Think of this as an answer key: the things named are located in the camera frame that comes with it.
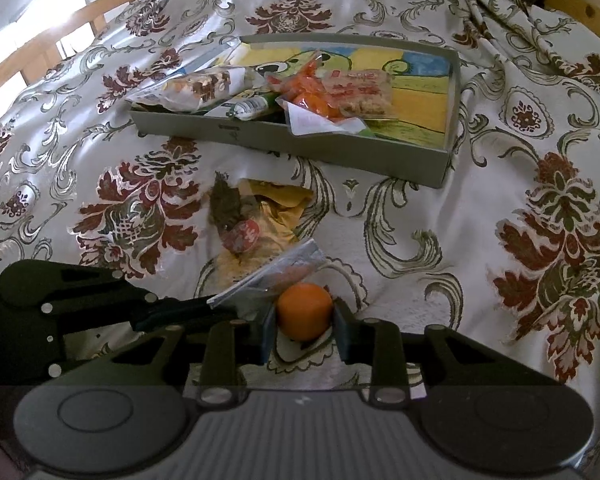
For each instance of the brown snack with red label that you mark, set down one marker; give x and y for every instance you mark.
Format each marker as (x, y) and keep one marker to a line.
(227, 205)

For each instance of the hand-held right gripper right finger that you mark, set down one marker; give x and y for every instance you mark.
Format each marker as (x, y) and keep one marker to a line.
(342, 332)

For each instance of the gold snack packet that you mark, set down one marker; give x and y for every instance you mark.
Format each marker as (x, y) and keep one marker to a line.
(280, 220)

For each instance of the green and white tube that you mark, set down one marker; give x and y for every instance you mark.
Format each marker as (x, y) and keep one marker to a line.
(247, 107)

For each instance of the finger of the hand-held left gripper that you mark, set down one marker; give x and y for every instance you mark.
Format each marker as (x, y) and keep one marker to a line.
(190, 312)

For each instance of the clear silver-edged snack packet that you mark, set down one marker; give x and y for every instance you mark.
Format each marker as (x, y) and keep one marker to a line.
(280, 267)

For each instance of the bright window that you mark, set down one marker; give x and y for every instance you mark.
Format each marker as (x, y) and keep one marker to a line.
(20, 15)

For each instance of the floral satin blanket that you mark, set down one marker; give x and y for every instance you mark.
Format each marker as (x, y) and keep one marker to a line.
(430, 270)

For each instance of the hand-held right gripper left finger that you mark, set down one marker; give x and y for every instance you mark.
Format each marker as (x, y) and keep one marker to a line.
(267, 330)

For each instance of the orange snack packet with paper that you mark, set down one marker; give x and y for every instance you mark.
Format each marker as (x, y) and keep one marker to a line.
(305, 95)

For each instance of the wooden bed frame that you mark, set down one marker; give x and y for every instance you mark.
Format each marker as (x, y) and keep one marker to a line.
(590, 10)

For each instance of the clear packet with red print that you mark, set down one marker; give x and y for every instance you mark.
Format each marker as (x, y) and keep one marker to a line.
(360, 92)

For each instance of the grey tray with painted drawing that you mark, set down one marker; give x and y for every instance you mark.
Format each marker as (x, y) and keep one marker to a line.
(330, 152)

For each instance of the orange fruit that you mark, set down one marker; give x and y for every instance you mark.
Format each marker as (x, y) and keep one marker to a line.
(305, 312)

